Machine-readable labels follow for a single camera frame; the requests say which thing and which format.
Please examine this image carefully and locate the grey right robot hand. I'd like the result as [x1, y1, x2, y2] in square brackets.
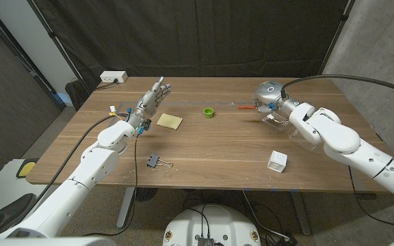
[252, 80, 299, 115]

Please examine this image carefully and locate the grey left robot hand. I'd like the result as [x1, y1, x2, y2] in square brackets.
[125, 75, 172, 129]

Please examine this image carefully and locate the yellow sticky note pad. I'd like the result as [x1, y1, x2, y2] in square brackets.
[156, 113, 183, 131]

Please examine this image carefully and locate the clear plastic clamshell container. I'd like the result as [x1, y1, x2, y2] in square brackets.
[260, 109, 321, 153]

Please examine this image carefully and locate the black binder clip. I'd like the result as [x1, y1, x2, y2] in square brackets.
[146, 154, 174, 169]

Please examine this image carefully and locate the white power strip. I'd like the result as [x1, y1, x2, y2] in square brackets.
[99, 70, 129, 84]

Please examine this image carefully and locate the white cube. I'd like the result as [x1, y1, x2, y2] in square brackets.
[267, 150, 289, 174]

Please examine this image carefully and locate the black fabric backdrop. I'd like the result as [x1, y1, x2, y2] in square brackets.
[32, 0, 350, 79]

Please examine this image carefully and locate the black backdrop stand pole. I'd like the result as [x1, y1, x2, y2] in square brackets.
[316, 0, 356, 78]
[27, 0, 86, 81]

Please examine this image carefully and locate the grey table leg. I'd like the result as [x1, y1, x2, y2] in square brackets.
[116, 187, 137, 229]
[288, 191, 311, 236]

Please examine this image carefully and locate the yellow black foot pedal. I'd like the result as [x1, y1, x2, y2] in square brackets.
[16, 157, 40, 179]

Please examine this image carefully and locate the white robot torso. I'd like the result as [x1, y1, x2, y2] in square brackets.
[162, 204, 262, 246]

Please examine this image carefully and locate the white floor board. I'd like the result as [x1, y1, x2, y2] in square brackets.
[0, 159, 61, 215]

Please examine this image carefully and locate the dark leather shoe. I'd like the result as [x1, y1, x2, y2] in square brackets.
[0, 190, 37, 238]

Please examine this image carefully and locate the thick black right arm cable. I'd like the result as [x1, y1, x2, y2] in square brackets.
[280, 74, 394, 99]

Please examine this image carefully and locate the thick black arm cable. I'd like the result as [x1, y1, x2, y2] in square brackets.
[280, 74, 394, 99]
[18, 113, 129, 226]

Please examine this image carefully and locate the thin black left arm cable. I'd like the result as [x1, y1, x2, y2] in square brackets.
[83, 133, 140, 237]

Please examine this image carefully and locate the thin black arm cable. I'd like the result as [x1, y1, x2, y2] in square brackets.
[347, 165, 394, 232]
[83, 133, 140, 237]

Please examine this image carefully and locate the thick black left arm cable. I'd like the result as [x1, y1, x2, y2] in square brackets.
[18, 113, 129, 226]

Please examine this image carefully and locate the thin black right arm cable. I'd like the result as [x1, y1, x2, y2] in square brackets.
[347, 165, 394, 232]

